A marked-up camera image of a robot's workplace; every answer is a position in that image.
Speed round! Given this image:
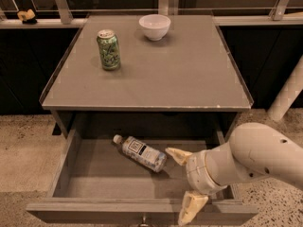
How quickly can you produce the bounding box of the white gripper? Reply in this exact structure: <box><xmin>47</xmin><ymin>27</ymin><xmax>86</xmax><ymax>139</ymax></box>
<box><xmin>165</xmin><ymin>148</ymin><xmax>226</xmax><ymax>226</ymax></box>

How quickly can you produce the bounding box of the grey cabinet with counter top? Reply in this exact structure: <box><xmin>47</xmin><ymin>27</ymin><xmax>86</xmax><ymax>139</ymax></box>
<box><xmin>41</xmin><ymin>15</ymin><xmax>253</xmax><ymax>130</ymax></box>

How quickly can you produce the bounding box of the metal glass railing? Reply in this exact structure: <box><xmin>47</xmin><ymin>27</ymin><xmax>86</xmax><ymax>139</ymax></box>
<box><xmin>0</xmin><ymin>0</ymin><xmax>303</xmax><ymax>29</ymax></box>

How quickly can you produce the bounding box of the green soda can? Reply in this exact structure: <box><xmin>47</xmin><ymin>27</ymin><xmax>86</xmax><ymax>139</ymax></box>
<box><xmin>97</xmin><ymin>29</ymin><xmax>120</xmax><ymax>70</ymax></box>

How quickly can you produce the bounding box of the blue plastic tea bottle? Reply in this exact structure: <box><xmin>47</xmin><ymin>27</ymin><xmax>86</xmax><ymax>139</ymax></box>
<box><xmin>113</xmin><ymin>134</ymin><xmax>167</xmax><ymax>172</ymax></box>

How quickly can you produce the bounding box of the metal drawer knob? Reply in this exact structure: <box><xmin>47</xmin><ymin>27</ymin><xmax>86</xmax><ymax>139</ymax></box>
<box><xmin>138</xmin><ymin>215</ymin><xmax>150</xmax><ymax>227</ymax></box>

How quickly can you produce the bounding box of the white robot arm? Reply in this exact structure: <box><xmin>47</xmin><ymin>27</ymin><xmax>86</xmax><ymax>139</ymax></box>
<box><xmin>166</xmin><ymin>123</ymin><xmax>303</xmax><ymax>226</ymax></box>

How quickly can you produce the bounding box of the open grey top drawer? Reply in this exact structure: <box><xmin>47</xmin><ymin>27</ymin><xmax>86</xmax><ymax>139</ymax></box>
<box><xmin>26</xmin><ymin>112</ymin><xmax>259</xmax><ymax>226</ymax></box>

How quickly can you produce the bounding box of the white ceramic bowl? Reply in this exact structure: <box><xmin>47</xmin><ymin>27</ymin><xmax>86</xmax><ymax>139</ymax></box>
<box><xmin>139</xmin><ymin>14</ymin><xmax>170</xmax><ymax>41</ymax></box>

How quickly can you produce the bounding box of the small yellow black object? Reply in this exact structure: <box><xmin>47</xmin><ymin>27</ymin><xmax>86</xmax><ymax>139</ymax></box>
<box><xmin>17</xmin><ymin>9</ymin><xmax>37</xmax><ymax>24</ymax></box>

